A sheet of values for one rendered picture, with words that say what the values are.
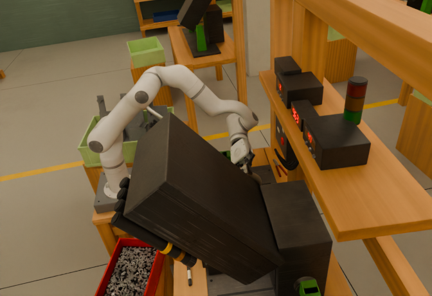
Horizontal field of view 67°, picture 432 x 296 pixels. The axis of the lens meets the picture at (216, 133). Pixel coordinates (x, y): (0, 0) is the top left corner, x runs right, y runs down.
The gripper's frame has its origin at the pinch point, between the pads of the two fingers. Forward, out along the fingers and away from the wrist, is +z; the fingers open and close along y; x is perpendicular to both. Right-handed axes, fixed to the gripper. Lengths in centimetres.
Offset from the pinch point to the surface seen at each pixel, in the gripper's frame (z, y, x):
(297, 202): 20.6, 15.8, 6.8
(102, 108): -98, -91, -32
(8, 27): -612, -463, -133
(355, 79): 12, 60, -18
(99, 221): -10, -85, -26
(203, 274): 30.9, -34.7, 1.0
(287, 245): 37.4, 13.1, -2.6
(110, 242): -5, -99, -13
